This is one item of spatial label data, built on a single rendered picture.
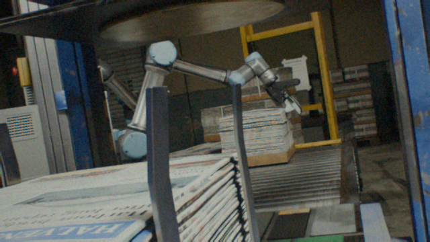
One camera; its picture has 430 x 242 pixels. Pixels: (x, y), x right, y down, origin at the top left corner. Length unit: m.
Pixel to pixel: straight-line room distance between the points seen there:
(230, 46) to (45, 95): 7.89
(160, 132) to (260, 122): 1.91
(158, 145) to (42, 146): 2.11
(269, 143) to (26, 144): 1.09
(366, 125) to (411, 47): 7.02
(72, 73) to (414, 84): 0.89
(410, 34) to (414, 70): 0.09
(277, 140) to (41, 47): 1.17
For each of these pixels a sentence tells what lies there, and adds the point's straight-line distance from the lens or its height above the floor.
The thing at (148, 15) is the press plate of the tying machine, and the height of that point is 1.29.
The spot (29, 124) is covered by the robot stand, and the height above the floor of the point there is 1.15.
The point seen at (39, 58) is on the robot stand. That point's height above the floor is 1.44.
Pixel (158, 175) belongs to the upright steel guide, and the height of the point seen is 1.08.
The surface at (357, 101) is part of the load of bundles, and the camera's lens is 8.26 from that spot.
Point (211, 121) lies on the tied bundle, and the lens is 3.55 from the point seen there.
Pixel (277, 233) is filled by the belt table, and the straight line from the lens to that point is 1.19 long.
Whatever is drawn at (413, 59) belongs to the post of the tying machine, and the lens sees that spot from 1.28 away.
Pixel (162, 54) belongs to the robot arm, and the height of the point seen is 1.35.
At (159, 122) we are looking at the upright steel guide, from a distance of 0.32.
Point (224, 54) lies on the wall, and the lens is 10.16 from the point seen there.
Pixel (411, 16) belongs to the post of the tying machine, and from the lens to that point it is 1.28.
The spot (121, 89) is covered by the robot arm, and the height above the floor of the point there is 1.26.
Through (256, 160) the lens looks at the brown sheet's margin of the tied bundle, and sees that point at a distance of 2.25.
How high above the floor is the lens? 1.13
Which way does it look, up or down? 3 degrees down
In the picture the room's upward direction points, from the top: 9 degrees counter-clockwise
